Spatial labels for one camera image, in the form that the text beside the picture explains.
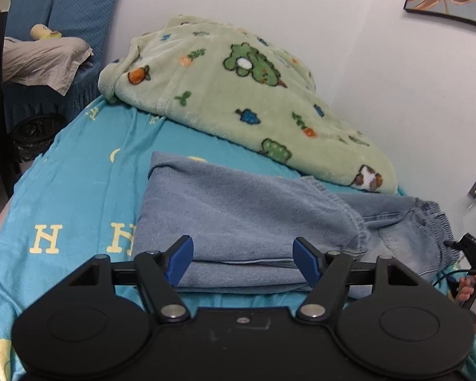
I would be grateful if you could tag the green printed fleece blanket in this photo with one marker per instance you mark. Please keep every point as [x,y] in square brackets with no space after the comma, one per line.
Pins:
[230,99]

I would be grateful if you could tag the blue quilted chair cover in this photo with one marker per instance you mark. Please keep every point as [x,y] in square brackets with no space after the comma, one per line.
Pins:
[79,12]

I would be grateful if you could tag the yellow plush toy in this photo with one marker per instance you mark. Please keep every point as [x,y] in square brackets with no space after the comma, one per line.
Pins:
[43,31]

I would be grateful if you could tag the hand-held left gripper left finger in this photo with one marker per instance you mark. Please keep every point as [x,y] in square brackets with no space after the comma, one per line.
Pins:
[180,258]

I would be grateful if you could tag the teal printed bed sheet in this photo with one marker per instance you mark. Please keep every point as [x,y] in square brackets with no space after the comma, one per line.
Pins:
[83,174]

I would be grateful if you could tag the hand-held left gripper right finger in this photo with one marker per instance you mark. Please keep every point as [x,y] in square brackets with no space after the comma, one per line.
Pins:
[306,260]

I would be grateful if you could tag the black trash bin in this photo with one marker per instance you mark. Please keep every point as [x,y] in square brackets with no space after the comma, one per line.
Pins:
[35,135]

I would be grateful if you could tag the blue denim pants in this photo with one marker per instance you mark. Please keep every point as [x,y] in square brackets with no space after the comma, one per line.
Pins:
[242,214]

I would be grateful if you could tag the beige cloth on chair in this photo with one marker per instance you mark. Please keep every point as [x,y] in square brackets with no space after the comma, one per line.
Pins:
[43,59]

